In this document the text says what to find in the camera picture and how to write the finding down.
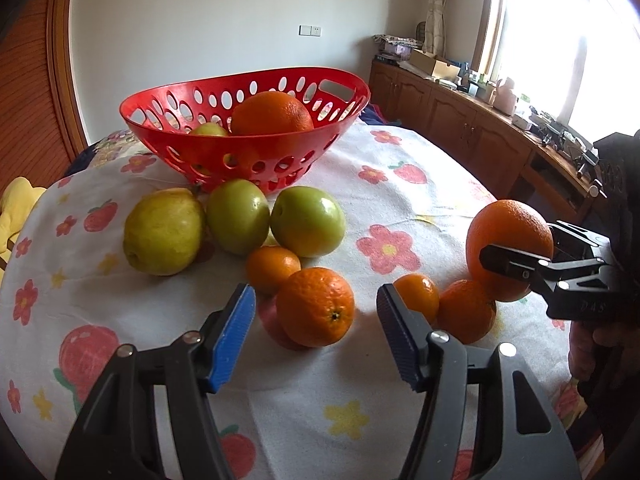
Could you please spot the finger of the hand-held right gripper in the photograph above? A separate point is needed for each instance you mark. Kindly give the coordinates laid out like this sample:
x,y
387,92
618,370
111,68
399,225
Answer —
x,y
580,240
510,262

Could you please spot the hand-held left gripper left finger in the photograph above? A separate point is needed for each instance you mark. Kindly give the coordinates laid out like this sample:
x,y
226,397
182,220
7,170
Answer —
x,y
232,335

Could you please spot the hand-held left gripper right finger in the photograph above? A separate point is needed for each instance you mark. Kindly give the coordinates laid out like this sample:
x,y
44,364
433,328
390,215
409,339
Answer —
x,y
397,340

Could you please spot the medium orange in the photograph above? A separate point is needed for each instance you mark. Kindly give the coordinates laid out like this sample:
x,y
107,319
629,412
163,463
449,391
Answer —
x,y
315,307
465,312
505,230

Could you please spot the small mandarin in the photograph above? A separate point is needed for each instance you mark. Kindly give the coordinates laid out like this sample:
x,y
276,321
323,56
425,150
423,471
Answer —
x,y
417,297
270,265

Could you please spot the green apple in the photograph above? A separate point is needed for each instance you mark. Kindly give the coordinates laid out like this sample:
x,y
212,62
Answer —
x,y
237,215
307,220

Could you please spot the yellow-green pear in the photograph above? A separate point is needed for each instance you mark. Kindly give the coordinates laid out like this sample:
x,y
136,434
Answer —
x,y
162,232

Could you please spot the red perforated plastic basket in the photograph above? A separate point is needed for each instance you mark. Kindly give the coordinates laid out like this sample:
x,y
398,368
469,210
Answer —
x,y
280,152

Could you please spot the person's right hand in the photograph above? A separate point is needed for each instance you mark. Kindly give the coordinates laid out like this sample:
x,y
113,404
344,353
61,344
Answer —
x,y
580,352

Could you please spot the floral strawberry printed blanket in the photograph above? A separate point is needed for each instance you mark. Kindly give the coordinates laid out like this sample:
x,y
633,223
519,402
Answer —
x,y
320,410

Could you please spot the pink plastic jug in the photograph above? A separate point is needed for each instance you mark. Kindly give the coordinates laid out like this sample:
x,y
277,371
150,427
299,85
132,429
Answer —
x,y
505,96

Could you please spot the wooden cabinet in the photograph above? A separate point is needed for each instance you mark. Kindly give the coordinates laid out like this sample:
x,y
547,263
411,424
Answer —
x,y
450,110

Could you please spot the wooden framed window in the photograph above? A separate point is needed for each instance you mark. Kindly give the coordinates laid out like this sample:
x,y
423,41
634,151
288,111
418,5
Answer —
x,y
550,35

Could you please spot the dark blue cloth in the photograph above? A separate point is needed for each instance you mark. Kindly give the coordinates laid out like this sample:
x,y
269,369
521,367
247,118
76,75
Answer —
x,y
375,114

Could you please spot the yellow-green apple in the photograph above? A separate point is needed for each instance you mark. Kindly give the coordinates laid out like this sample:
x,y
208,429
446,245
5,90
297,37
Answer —
x,y
210,130

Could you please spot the cardboard box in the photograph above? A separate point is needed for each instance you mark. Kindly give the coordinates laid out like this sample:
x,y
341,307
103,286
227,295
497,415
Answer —
x,y
435,64

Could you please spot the patterned quilt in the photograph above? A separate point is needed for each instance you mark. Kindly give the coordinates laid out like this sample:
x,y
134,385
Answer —
x,y
112,147

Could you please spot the large orange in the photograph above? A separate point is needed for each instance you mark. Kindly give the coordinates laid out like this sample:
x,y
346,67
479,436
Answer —
x,y
272,112

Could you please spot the floral storage box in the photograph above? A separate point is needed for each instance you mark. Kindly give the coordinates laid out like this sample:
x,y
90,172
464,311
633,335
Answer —
x,y
397,45

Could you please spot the yellow plush toy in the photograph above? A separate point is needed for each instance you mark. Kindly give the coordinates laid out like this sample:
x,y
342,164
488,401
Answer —
x,y
17,210

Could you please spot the patterned beige curtain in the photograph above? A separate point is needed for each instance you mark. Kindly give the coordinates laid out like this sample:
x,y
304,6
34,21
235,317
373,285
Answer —
x,y
435,10

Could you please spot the wooden wardrobe door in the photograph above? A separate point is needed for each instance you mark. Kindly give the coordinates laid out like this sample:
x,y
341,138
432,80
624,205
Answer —
x,y
35,70

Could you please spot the white wall socket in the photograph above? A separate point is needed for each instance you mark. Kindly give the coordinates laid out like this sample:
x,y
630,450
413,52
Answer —
x,y
310,30

